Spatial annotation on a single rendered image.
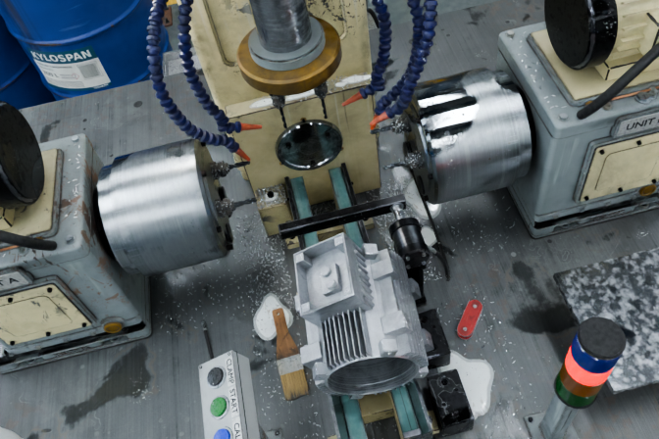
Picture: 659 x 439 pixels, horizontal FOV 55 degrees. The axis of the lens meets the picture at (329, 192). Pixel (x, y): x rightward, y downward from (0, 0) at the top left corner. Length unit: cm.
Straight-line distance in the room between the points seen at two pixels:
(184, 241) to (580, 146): 76
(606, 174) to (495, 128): 27
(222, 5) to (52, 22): 144
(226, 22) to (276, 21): 29
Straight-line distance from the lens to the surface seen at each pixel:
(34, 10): 263
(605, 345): 91
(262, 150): 136
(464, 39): 192
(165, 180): 120
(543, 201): 137
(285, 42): 105
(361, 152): 143
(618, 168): 136
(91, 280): 127
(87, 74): 278
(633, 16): 120
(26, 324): 138
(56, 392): 150
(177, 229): 119
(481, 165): 122
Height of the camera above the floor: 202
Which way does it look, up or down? 52 degrees down
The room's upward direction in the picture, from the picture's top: 12 degrees counter-clockwise
